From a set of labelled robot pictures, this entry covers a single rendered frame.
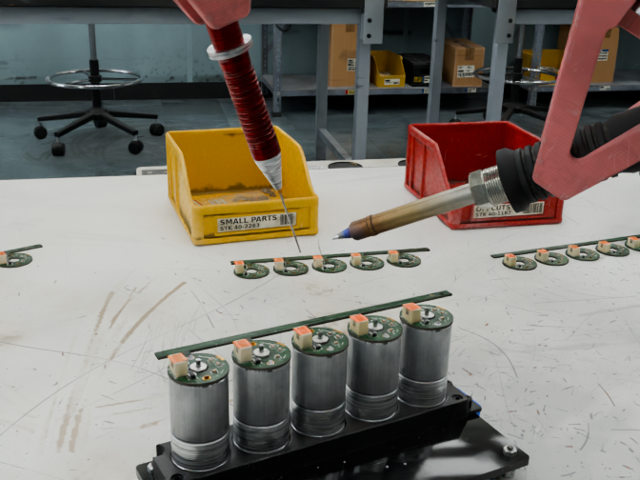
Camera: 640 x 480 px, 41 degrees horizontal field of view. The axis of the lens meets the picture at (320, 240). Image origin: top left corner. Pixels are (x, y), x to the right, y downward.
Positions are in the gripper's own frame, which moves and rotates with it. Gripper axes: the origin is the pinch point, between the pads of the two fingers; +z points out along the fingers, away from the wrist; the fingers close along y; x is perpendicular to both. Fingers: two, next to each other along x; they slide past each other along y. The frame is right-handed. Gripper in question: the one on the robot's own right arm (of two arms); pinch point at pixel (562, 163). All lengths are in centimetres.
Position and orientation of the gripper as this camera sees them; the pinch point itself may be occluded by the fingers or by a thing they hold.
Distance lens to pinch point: 32.4
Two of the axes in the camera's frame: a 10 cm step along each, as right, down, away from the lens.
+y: -2.8, 3.4, -9.0
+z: -4.9, 7.5, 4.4
